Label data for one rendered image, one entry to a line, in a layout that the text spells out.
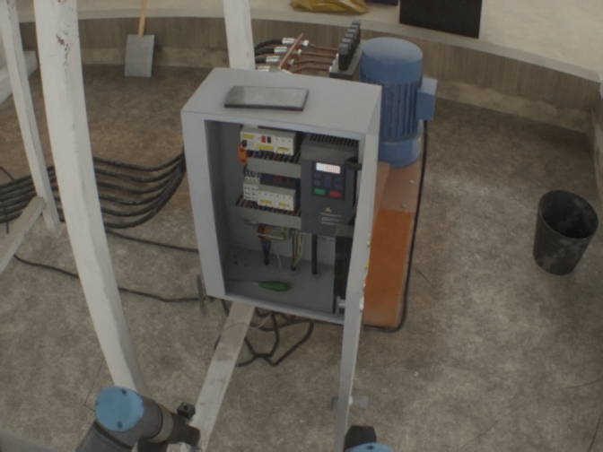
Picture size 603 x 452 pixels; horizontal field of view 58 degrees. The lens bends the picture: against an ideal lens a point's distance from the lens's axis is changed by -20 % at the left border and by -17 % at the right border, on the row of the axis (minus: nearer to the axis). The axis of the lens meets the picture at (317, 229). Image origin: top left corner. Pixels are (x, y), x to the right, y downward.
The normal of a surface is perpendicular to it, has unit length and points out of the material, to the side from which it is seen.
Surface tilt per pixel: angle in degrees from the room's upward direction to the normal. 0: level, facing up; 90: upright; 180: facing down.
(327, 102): 0
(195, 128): 90
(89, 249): 81
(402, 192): 0
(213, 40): 90
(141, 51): 70
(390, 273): 90
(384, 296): 90
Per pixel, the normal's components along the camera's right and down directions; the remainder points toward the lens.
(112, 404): -0.19, -0.50
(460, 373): 0.00, -0.72
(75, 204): -0.24, 0.54
